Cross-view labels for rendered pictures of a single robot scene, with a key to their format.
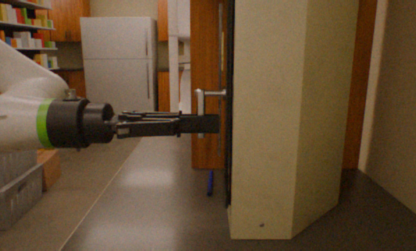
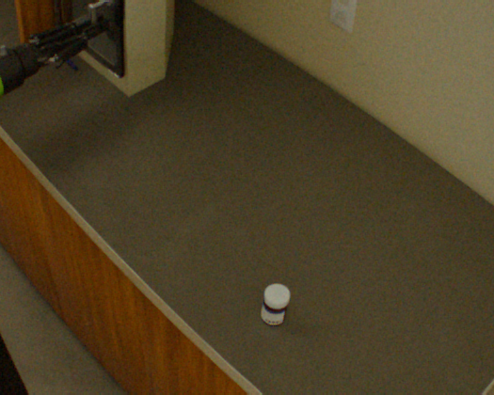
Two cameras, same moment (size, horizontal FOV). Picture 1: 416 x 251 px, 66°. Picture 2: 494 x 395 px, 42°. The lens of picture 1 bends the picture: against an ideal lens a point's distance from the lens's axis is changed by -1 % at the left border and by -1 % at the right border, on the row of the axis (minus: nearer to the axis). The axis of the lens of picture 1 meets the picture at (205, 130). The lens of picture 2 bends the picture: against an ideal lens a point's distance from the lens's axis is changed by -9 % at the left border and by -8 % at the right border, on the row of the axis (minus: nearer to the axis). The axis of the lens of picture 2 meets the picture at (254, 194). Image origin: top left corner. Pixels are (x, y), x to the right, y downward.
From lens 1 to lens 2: 112 cm
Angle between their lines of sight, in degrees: 53
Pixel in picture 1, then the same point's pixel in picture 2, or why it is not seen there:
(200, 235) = (106, 104)
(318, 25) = not seen: outside the picture
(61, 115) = (10, 71)
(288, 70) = not seen: outside the picture
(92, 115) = (28, 60)
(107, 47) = not seen: outside the picture
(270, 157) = (149, 33)
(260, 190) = (145, 56)
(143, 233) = (69, 124)
